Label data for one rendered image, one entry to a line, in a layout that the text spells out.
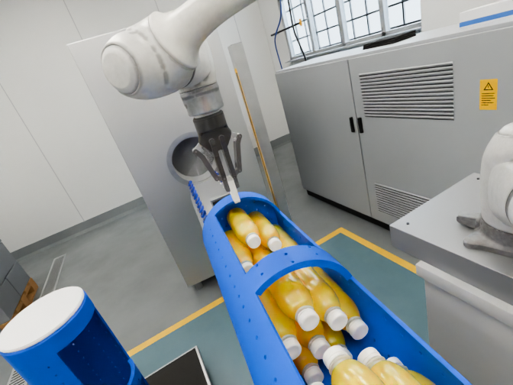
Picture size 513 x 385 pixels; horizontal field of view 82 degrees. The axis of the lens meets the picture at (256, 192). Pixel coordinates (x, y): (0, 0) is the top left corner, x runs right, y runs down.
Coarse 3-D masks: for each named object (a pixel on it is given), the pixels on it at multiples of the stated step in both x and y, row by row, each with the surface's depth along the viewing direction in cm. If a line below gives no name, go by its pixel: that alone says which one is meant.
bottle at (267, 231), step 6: (252, 216) 100; (258, 216) 99; (264, 216) 100; (258, 222) 95; (264, 222) 94; (270, 222) 96; (264, 228) 91; (270, 228) 90; (264, 234) 89; (270, 234) 89; (276, 234) 90; (264, 240) 89; (264, 246) 90
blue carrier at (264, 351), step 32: (224, 224) 102; (288, 224) 97; (224, 256) 75; (288, 256) 61; (320, 256) 62; (224, 288) 70; (256, 288) 58; (352, 288) 67; (256, 320) 53; (384, 320) 58; (256, 352) 50; (288, 352) 45; (352, 352) 65; (384, 352) 59; (416, 352) 51; (256, 384) 49; (288, 384) 41; (448, 384) 46
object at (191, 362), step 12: (192, 348) 184; (180, 360) 178; (192, 360) 176; (156, 372) 175; (168, 372) 173; (180, 372) 171; (192, 372) 168; (204, 372) 167; (156, 384) 168; (168, 384) 166; (180, 384) 164; (192, 384) 162; (204, 384) 160
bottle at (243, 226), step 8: (240, 208) 101; (232, 216) 96; (240, 216) 93; (248, 216) 94; (232, 224) 93; (240, 224) 89; (248, 224) 88; (240, 232) 87; (248, 232) 86; (256, 232) 87; (240, 240) 87
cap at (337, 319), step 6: (330, 312) 58; (336, 312) 58; (342, 312) 58; (330, 318) 58; (336, 318) 57; (342, 318) 57; (330, 324) 57; (336, 324) 57; (342, 324) 58; (336, 330) 58
